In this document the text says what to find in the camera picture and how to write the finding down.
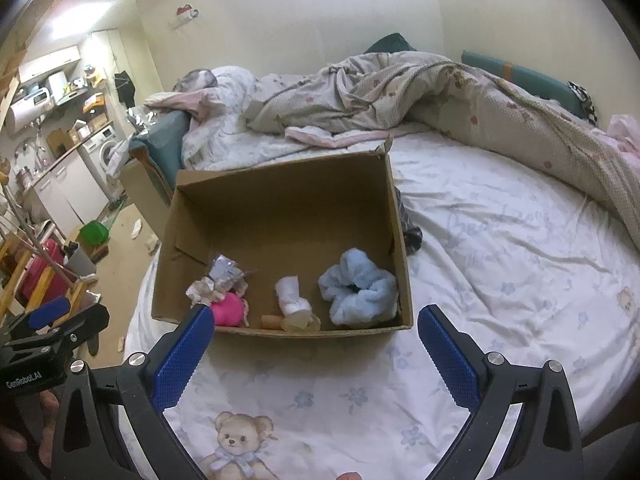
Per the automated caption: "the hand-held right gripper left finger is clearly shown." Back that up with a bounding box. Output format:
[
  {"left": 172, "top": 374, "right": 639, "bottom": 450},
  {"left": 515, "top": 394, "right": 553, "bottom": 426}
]
[{"left": 50, "top": 304, "right": 216, "bottom": 480}]

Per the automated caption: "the white washing machine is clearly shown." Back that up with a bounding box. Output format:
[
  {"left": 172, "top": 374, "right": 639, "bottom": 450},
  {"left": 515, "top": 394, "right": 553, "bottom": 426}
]
[{"left": 80, "top": 125, "right": 121, "bottom": 186}]

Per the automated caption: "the person's left hand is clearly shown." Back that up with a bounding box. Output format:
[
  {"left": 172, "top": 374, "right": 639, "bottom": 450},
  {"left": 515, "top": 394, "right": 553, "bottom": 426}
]
[{"left": 0, "top": 390, "right": 61, "bottom": 471}]

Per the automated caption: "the black white patterned cloth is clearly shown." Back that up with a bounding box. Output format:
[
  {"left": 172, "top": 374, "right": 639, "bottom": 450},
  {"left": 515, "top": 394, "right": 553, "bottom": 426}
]
[{"left": 567, "top": 80, "right": 598, "bottom": 126}]

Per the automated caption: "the green plastic bin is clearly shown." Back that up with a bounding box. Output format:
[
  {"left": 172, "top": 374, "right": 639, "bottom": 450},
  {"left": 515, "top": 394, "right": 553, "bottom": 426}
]
[{"left": 77, "top": 221, "right": 110, "bottom": 247}]

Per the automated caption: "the fluffy light blue scrunchie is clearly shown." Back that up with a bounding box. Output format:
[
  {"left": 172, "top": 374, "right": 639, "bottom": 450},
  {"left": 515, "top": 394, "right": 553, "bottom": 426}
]
[{"left": 318, "top": 248, "right": 401, "bottom": 330}]

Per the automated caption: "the pink cloth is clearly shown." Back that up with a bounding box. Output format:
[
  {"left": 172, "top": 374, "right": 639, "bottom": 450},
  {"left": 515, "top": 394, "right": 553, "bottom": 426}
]
[{"left": 607, "top": 114, "right": 640, "bottom": 156}]

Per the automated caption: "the white sock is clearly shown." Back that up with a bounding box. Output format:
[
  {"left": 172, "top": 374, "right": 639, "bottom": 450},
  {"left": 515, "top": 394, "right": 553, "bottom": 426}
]
[{"left": 261, "top": 275, "right": 312, "bottom": 330}]

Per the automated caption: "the dark teal pillow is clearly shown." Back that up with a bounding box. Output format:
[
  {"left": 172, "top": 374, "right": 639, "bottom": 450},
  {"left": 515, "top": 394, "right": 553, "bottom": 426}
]
[{"left": 365, "top": 33, "right": 417, "bottom": 54}]

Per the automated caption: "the grey container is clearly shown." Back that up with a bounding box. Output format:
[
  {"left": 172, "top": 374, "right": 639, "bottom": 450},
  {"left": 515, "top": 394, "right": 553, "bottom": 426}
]
[{"left": 65, "top": 242, "right": 98, "bottom": 278}]

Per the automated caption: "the white water heater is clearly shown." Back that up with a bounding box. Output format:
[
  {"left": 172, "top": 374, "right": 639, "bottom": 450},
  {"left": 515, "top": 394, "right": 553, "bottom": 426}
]
[{"left": 5, "top": 87, "right": 53, "bottom": 136}]

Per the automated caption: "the grey pillow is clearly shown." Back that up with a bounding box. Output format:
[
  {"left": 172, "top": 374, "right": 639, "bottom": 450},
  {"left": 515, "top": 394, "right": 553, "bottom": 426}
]
[{"left": 172, "top": 69, "right": 219, "bottom": 95}]

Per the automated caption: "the pink soft ball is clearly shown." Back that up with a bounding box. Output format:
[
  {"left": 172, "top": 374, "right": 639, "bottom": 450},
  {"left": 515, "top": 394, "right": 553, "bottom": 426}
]
[{"left": 210, "top": 292, "right": 246, "bottom": 328}]

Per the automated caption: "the yellow wooden frame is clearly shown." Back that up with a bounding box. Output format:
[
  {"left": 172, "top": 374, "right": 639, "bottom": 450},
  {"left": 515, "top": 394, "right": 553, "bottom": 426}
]
[{"left": 0, "top": 220, "right": 98, "bottom": 321}]

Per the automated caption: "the beige patterned scrunchie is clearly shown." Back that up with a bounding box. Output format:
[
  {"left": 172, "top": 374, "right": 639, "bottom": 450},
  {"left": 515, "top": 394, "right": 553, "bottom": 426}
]
[{"left": 186, "top": 277, "right": 221, "bottom": 307}]

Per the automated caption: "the dark striped cloth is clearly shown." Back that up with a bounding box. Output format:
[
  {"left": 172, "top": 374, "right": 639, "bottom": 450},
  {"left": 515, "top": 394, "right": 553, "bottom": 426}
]
[{"left": 395, "top": 187, "right": 423, "bottom": 256}]

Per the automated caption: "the clear plastic packet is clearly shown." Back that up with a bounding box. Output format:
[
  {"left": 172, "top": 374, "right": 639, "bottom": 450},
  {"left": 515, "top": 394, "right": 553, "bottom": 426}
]
[{"left": 207, "top": 255, "right": 248, "bottom": 293}]

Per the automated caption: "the white floor cabinet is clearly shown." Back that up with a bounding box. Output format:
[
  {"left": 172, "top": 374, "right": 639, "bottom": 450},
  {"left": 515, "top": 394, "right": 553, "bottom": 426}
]
[{"left": 30, "top": 152, "right": 111, "bottom": 231}]

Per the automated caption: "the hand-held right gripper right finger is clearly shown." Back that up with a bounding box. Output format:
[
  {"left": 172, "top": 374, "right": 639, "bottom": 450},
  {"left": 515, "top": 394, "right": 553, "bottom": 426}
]
[{"left": 417, "top": 304, "right": 586, "bottom": 480}]

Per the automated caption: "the white wall cabinet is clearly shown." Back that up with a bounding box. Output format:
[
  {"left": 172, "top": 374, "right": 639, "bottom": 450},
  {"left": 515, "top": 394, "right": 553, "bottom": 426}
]
[{"left": 17, "top": 45, "right": 83, "bottom": 83}]

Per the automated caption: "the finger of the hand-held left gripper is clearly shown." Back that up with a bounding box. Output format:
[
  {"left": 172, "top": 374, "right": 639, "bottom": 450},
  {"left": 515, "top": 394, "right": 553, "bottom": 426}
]
[
  {"left": 5, "top": 304, "right": 111, "bottom": 361},
  {"left": 0, "top": 297, "right": 72, "bottom": 341}
]

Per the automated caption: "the black hanging garment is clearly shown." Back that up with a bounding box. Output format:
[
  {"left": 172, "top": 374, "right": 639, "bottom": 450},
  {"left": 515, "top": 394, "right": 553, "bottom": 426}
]
[{"left": 114, "top": 71, "right": 137, "bottom": 108}]

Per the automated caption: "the beige nightstand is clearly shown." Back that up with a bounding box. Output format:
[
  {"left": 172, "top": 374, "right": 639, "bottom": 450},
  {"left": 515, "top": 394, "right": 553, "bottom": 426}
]
[{"left": 120, "top": 160, "right": 173, "bottom": 243}]

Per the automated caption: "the pink suitcase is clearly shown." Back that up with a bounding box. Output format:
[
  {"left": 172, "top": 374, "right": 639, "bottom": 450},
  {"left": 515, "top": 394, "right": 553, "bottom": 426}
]
[{"left": 20, "top": 239, "right": 66, "bottom": 306}]

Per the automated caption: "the beige dotted quilt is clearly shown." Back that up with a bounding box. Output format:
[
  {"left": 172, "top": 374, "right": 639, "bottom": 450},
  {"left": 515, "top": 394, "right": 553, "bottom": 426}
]
[{"left": 145, "top": 52, "right": 640, "bottom": 241}]

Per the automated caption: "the teal bed headboard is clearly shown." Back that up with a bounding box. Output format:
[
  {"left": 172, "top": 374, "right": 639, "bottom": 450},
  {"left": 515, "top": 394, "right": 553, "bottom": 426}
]
[{"left": 129, "top": 110, "right": 193, "bottom": 206}]

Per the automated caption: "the teal wall cushion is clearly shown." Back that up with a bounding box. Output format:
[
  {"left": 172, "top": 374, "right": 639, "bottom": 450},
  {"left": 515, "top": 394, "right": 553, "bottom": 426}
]
[{"left": 461, "top": 50, "right": 588, "bottom": 118}]

